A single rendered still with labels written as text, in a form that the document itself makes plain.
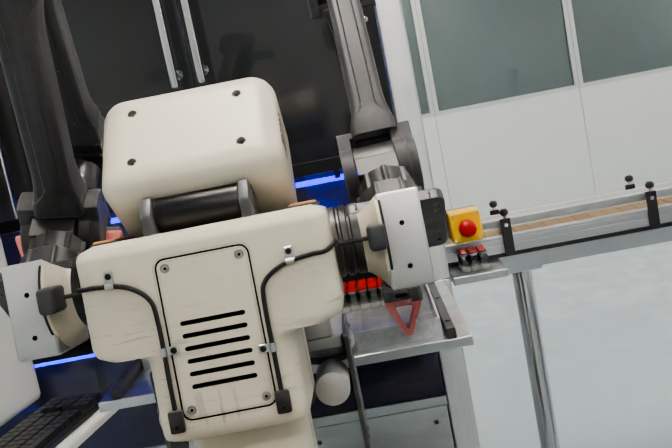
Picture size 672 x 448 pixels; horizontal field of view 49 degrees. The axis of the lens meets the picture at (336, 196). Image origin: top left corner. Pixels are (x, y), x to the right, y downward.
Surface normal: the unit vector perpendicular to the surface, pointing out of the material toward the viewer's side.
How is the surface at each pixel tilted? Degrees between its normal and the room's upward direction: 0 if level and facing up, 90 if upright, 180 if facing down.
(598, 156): 90
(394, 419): 90
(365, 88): 59
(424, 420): 90
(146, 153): 48
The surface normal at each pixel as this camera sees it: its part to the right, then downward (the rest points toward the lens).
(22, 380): 0.96, -0.16
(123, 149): -0.12, -0.56
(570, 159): -0.02, 0.14
